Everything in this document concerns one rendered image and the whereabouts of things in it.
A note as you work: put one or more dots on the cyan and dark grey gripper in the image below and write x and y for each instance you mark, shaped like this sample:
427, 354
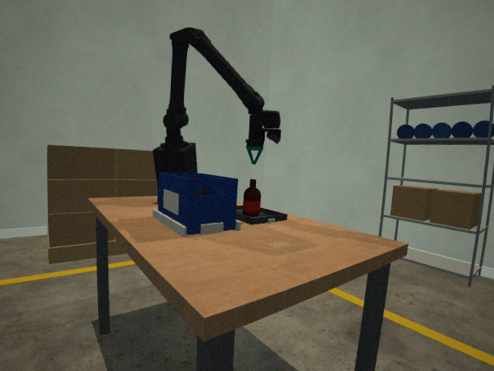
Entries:
257, 145

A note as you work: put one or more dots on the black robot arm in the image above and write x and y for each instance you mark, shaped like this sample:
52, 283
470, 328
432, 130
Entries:
176, 113

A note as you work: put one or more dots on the blue bottle crate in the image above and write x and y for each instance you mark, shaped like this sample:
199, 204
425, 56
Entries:
179, 198

